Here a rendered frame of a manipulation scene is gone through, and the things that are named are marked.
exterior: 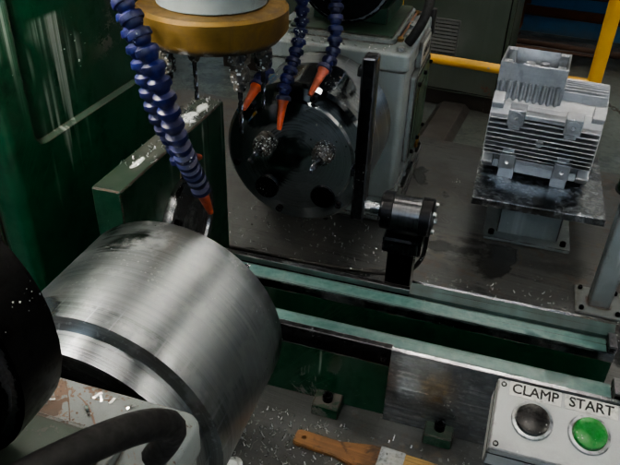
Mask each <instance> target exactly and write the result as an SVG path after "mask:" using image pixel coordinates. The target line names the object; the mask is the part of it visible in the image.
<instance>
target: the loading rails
mask: <svg viewBox="0 0 620 465"><path fill-rule="evenodd" d="M226 249H227V250H229V251H230V252H231V253H233V254H234V255H235V256H237V257H238V258H239V259H240V260H241V261H242V262H243V263H244V264H249V265H250V267H249V269H250V270H251V271H252V272H253V273H254V274H255V275H256V277H257V278H258V279H259V281H260V282H261V283H262V285H263V286H264V288H265V289H266V291H267V292H268V295H269V296H270V298H271V300H272V302H273V303H274V305H275V308H276V310H277V313H278V316H279V319H280V326H281V334H282V346H281V352H280V358H279V360H278V363H277V365H276V367H275V369H274V371H273V373H272V375H271V377H270V379H269V381H268V383H267V385H271V386H274V387H278V388H285V389H289V390H292V391H295V392H299V393H303V394H306V395H310V396H314V399H313V402H312V404H311V413H313V414H315V415H319V416H323V417H327V418H329V419H333V420H337V419H338V417H339V415H340V410H341V407H342V404H346V405H350V406H353V407H356V408H360V409H364V410H368V411H374V412H378V413H381V414H383V419H384V420H388V421H391V422H395V423H401V424H405V425H408V426H412V427H416V428H420V429H423V438H422V442H423V443H424V444H427V445H431V446H435V447H441V448H444V449H451V445H452V440H453V437H455V438H458V439H462V440H466V441H469V442H472V443H476V444H480V445H484V440H485V434H486V428H487V422H488V415H489V410H490V403H491V397H492V395H493V392H494V390H495V382H496V381H498V379H499V378H503V379H506V380H510V381H514V382H519V383H522V384H526V385H530V386H535V387H538V388H545V389H550V390H553V391H557V392H561V393H566V394H569V395H573V396H577V397H582V398H585V399H592V400H597V401H600V402H604V403H608V404H613V405H616V406H620V379H619V378H615V377H614V379H613V381H612V384H611V385H610V384H607V383H604V381H605V378H606V377H607V374H608V372H609V369H610V367H611V364H612V362H613V360H614V355H615V354H616V351H617V349H618V347H617V338H616V334H615V327H616V323H615V322H611V321H606V320H602V319H598V318H593V317H588V316H580V315H576V314H571V313H567V312H562V311H557V310H554V309H549V308H544V307H540V306H535V305H531V304H523V303H518V302H513V301H509V300H505V299H500V298H495V297H491V296H486V295H482V294H478V293H473V292H464V291H460V290H456V289H451V288H447V287H442V286H437V285H434V284H429V283H424V282H419V281H415V280H413V281H412V283H411V287H410V286H405V285H400V284H396V283H392V282H387V281H382V280H375V279H370V278H366V277H361V276H357V275H352V274H348V273H343V272H338V271H335V270H330V269H325V268H318V267H313V266H308V265H304V264H300V263H295V262H291V261H286V260H282V259H277V258H273V257H268V256H261V255H256V254H251V253H246V252H243V251H238V250H233V249H229V248H226Z"/></svg>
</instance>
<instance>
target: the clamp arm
mask: <svg viewBox="0 0 620 465"><path fill-rule="evenodd" d="M380 58H381V54H379V53H371V52H367V53H366V55H365V56H364V58H363V62H362V63H361V64H360V66H359V67H358V73H357V77H361V87H360V99H359V111H358V124H357V136H356V148H355V160H354V165H353V166H352V168H351V174H350V176H353V184H352V208H351V219H355V220H359V221H362V220H363V218H364V215H365V213H370V212H369V211H364V209H365V210H369V209H370V206H366V205H365V204H371V200H373V199H369V198H368V189H369V179H370V169H371V159H372V148H373V138H374V128H375V118H376V98H377V88H378V78H379V68H380ZM367 199H369V200H367ZM366 200H367V201H366Z"/></svg>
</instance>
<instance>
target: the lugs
mask: <svg viewBox="0 0 620 465"><path fill-rule="evenodd" d="M506 96H507V93H506V92H505V91H500V90H495V93H494V97H493V100H492V106H494V107H499V108H504V105H505V101H506ZM607 113H608V109H606V108H601V107H595V109H594V112H593V116H592V119H591V123H592V124H596V125H604V123H605V121H606V117H607ZM493 159H494V153H490V152H485V151H483V154H482V157H481V164H484V165H489V166H492V163H493ZM589 174H590V172H586V171H581V170H577V172H576V176H575V180H574V183H578V184H583V185H585V184H586V183H587V182H588V179H589Z"/></svg>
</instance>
